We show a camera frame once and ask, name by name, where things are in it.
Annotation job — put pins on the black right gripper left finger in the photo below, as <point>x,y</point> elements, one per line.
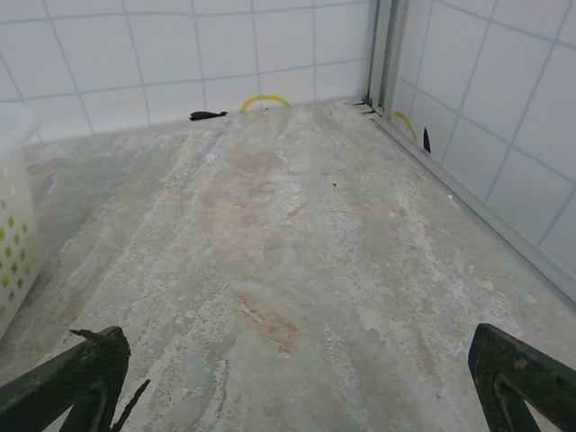
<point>110,357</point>

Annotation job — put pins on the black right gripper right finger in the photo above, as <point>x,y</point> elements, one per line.
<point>495,355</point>

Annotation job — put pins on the white perforated plastic basket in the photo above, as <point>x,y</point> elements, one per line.
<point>13,225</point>

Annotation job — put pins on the aluminium side rail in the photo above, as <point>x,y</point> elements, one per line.
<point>450,184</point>

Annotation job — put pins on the aluminium corner post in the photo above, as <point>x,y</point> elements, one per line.
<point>382,54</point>

